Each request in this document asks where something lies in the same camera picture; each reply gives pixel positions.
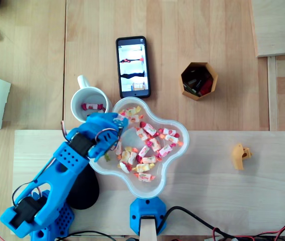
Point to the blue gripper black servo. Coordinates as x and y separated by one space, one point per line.
105 120

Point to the blue 3D-printed robot arm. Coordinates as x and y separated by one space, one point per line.
57 170

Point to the orange white wrapped candy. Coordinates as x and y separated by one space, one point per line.
171 140
135 118
150 159
145 177
142 134
133 157
119 148

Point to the yellow white wrapped candy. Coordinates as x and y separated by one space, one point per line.
125 155
132 111
143 167

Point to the green gummy bear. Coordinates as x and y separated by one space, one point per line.
107 157

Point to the white ceramic mug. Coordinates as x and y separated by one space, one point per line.
89 96

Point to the black smartphone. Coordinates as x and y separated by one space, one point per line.
132 70

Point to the clear plastic Dragolo candy bowl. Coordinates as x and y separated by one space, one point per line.
152 189

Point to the orange hexagonal box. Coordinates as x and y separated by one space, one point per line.
189 94

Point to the black zip pouch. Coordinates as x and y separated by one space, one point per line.
87 193

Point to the black small device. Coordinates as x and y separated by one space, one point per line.
194 82

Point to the red small box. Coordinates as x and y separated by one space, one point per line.
206 86

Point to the yellow printed plastic part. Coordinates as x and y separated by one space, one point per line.
237 157

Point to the large light wooden board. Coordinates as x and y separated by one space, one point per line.
220 195

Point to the light wooden strip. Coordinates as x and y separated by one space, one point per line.
272 95

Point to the small light wooden board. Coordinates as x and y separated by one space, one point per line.
278 25

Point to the blue printed post foot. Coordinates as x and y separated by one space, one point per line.
137 213

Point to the wooden square post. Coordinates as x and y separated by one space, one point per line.
147 231

